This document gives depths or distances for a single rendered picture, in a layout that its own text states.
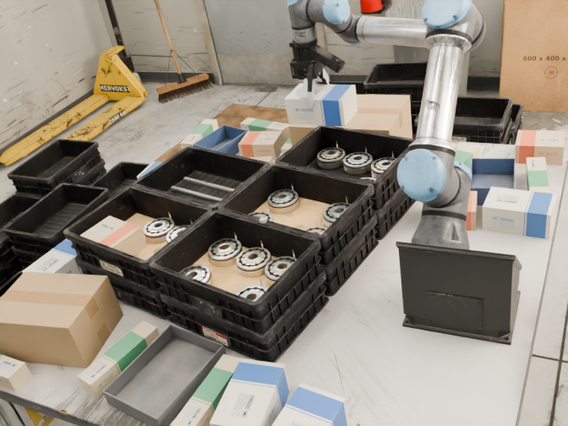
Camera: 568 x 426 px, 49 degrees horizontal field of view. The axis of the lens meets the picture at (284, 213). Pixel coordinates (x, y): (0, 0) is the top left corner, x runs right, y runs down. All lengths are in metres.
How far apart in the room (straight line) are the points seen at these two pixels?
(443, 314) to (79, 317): 0.99
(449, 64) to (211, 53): 3.97
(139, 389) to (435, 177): 0.95
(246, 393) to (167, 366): 0.33
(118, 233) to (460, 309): 1.05
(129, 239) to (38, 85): 3.62
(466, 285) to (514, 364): 0.23
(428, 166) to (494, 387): 0.55
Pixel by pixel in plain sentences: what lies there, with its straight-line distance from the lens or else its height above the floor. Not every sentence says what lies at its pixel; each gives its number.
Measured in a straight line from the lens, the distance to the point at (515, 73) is 4.41.
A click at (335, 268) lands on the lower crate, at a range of 1.83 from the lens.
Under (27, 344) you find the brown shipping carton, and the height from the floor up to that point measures 0.78.
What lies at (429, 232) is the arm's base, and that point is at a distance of 1.64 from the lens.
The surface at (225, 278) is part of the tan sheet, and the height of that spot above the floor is 0.83.
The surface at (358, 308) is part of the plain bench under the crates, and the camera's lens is 1.83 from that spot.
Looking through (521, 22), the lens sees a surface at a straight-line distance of 4.37.
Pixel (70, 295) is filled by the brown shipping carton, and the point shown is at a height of 0.86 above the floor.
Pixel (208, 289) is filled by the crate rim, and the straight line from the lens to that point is 1.65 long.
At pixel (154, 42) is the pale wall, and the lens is 5.82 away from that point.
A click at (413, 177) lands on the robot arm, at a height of 1.14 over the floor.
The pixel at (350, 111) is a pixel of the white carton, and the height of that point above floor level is 1.08.
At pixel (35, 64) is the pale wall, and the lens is 5.51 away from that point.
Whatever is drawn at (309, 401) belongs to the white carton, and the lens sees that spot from 1.50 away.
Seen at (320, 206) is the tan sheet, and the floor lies 0.83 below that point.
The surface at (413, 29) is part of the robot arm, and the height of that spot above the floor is 1.35.
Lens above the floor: 1.94
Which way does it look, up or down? 33 degrees down
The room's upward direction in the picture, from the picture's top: 11 degrees counter-clockwise
